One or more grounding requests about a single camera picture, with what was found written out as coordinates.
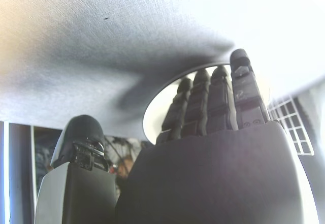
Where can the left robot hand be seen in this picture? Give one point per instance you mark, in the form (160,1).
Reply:
(215,178)

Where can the plain white plate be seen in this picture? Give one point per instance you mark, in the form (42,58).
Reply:
(157,112)

